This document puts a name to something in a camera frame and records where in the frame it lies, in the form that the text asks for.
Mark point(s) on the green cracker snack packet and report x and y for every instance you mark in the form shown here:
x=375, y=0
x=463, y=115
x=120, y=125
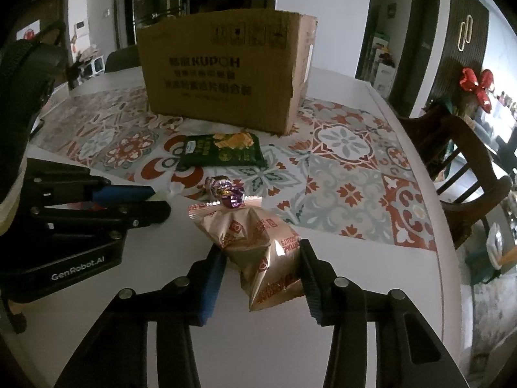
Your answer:
x=222, y=150

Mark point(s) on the dark upholstered chair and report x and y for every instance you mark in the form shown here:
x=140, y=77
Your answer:
x=123, y=59

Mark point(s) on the purple candy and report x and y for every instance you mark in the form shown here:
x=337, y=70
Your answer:
x=223, y=191

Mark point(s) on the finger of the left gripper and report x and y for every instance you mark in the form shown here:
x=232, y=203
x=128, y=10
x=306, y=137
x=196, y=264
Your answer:
x=118, y=195
x=126, y=217

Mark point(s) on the brown cardboard box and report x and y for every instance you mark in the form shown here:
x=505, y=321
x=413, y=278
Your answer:
x=248, y=67

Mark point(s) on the patterned table runner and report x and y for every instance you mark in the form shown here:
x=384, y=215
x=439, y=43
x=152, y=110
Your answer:
x=339, y=170

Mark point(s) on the golden crinkled snack bag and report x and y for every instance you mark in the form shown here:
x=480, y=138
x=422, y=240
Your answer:
x=264, y=248

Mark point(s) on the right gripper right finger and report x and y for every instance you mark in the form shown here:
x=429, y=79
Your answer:
x=318, y=281

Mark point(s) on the red ribbon bow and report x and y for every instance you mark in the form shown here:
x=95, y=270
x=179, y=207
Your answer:
x=478, y=85

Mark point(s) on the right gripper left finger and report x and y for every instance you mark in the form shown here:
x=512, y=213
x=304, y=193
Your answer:
x=205, y=279

